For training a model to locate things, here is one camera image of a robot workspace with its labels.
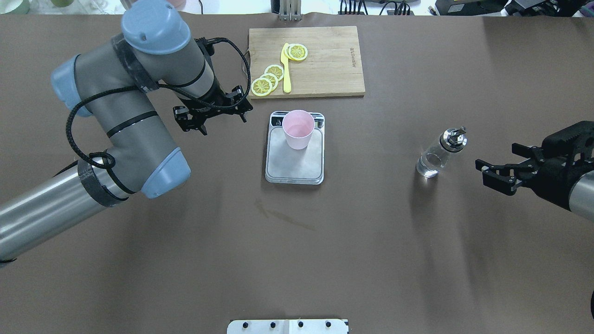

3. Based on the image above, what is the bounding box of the silver kitchen scale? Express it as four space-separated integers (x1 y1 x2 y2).
265 111 325 185

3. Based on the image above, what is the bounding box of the lemon slice row end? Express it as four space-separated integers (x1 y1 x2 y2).
251 77 275 97

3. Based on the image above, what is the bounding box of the lemon slice front pair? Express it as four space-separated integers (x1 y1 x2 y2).
289 44 308 61

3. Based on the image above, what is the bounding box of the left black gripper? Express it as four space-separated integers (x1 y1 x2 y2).
173 79 253 135

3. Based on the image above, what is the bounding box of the lemon slice row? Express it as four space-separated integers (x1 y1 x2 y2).
260 73 278 91
264 64 284 80

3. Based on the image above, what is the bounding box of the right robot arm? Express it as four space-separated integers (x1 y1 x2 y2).
475 121 594 221

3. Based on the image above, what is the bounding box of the lemon slice row middle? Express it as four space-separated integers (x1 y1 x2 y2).
260 73 278 91

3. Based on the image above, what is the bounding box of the pink plastic cup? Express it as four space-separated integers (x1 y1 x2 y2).
282 109 315 150

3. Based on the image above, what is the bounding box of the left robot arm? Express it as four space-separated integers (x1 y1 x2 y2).
1 0 253 266

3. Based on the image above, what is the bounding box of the wooden cutting board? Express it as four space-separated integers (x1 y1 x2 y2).
248 26 366 99

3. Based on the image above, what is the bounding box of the lemon slice row top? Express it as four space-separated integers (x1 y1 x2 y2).
264 64 284 80

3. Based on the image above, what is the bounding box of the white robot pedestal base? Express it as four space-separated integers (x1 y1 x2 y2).
226 319 350 334

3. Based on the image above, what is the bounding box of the aluminium frame post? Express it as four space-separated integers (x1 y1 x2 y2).
278 0 303 21

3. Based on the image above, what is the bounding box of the clear glass sauce bottle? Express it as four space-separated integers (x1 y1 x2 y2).
415 126 468 178

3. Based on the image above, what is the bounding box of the yellow plastic knife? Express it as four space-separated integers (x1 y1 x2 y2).
280 43 291 94

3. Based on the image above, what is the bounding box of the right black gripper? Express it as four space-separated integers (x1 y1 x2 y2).
475 121 594 211

